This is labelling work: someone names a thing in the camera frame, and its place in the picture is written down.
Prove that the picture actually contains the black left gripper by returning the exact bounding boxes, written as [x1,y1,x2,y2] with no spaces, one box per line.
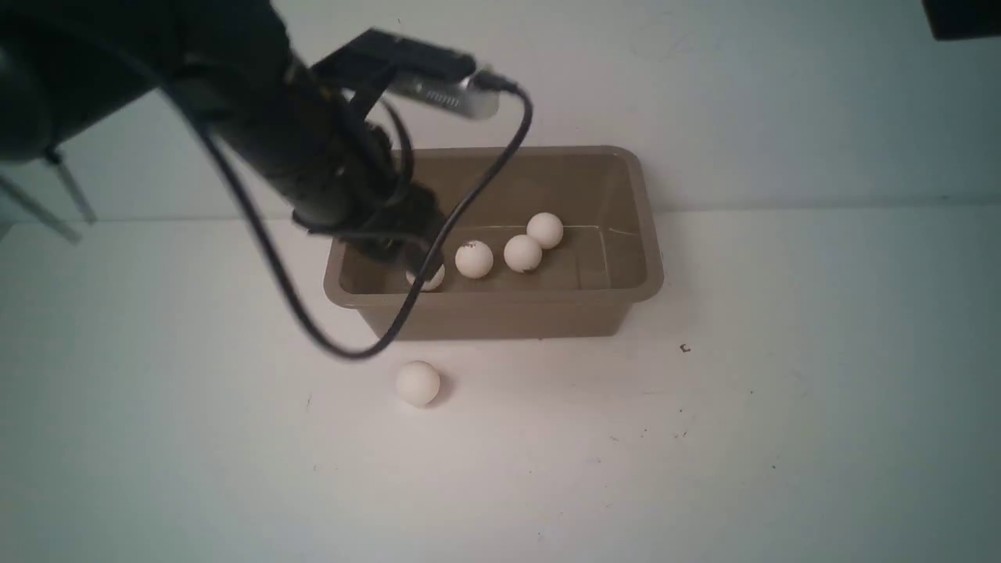
[211,70,446,275]

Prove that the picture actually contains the white ball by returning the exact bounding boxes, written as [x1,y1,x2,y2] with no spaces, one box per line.
[454,240,494,279]
[504,235,544,274]
[396,360,441,407]
[404,264,447,292]
[526,213,564,250]

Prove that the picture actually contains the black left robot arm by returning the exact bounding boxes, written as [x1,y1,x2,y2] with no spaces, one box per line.
[2,1,446,272]

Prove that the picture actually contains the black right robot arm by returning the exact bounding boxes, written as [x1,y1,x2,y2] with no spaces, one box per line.
[921,0,1000,41]

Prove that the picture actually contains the taupe plastic bin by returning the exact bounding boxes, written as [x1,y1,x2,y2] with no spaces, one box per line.
[322,145,665,342]

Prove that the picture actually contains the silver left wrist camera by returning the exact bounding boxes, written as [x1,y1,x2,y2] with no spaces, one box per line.
[387,69,501,120]

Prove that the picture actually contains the black left camera cable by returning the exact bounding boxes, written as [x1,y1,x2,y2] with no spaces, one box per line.
[160,70,534,360]

